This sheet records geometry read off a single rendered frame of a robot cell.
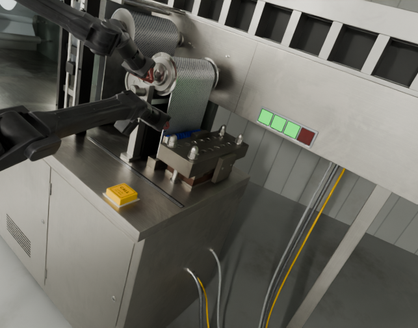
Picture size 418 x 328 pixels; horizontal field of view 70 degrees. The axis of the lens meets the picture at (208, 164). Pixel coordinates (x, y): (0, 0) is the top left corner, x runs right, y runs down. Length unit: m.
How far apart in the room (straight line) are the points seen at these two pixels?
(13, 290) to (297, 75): 1.69
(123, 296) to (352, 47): 1.18
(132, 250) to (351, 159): 0.81
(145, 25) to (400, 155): 1.01
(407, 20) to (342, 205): 2.43
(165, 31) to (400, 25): 0.83
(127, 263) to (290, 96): 0.83
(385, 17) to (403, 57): 0.15
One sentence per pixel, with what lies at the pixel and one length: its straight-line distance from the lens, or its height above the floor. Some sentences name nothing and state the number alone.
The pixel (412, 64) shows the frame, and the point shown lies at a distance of 1.21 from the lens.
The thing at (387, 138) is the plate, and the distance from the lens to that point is 1.14.
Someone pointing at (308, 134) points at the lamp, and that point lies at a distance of 1.19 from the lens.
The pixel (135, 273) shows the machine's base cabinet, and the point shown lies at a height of 0.71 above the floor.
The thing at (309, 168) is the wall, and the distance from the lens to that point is 3.20.
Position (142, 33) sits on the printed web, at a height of 1.35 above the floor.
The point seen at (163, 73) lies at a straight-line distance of 1.09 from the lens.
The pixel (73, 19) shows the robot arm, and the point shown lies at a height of 1.38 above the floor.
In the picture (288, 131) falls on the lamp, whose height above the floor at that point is 1.18.
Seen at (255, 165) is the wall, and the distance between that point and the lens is 3.26.
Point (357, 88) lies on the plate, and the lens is 1.14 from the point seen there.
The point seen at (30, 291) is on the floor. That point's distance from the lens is 1.91.
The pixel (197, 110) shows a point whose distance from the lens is 1.26.
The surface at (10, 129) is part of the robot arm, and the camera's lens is 0.65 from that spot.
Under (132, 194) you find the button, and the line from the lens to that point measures 0.99.
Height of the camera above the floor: 1.49
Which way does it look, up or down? 26 degrees down
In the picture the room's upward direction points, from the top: 18 degrees clockwise
